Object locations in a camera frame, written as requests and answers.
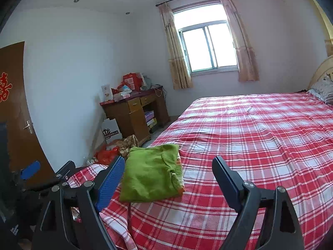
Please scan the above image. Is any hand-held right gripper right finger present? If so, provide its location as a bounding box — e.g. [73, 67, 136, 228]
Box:
[212, 156, 305, 250]

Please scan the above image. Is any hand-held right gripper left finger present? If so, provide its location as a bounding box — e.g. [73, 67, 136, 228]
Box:
[31, 156, 126, 250]

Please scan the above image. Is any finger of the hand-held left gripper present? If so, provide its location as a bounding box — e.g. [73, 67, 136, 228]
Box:
[19, 161, 41, 181]
[26, 161, 77, 191]

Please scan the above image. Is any green striped knit sweater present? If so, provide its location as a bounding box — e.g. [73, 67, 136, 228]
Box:
[119, 143, 186, 204]

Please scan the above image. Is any red plastic bag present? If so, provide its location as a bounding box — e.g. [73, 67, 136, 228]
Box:
[95, 146, 120, 166]

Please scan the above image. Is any brown patterned bag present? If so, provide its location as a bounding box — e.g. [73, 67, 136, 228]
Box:
[109, 135, 139, 157]

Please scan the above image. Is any bed with red plaid sheet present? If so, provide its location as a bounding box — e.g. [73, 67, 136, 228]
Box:
[66, 92, 333, 250]

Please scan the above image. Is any white paper bag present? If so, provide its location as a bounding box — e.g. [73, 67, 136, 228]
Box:
[101, 118, 123, 145]

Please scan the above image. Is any brown wooden desk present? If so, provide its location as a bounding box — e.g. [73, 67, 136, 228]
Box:
[100, 85, 171, 146]

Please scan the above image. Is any brown wooden door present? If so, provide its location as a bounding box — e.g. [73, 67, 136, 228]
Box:
[0, 41, 55, 185]

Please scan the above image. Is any red door decoration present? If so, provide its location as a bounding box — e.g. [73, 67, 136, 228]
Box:
[0, 71, 11, 103]

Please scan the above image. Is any pink white box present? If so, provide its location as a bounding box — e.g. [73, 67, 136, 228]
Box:
[113, 92, 130, 102]

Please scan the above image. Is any white carton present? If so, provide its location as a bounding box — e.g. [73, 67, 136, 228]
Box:
[101, 84, 113, 102]

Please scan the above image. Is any red gift box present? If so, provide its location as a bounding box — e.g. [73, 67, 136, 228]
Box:
[123, 72, 145, 91]

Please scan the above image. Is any grey bag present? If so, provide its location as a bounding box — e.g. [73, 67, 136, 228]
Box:
[142, 74, 154, 90]

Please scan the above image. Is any pink curtain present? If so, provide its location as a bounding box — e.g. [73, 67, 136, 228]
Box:
[159, 2, 194, 90]
[217, 0, 260, 82]

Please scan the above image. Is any grey patterned pillow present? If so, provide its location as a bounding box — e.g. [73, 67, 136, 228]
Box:
[308, 73, 333, 105]

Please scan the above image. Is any window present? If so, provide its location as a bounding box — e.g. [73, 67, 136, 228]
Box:
[172, 1, 240, 76]

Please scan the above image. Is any cream wooden headboard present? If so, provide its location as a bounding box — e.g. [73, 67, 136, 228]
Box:
[307, 57, 333, 91]

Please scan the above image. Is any yellow curtain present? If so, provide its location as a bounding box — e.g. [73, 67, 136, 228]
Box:
[308, 0, 333, 57]

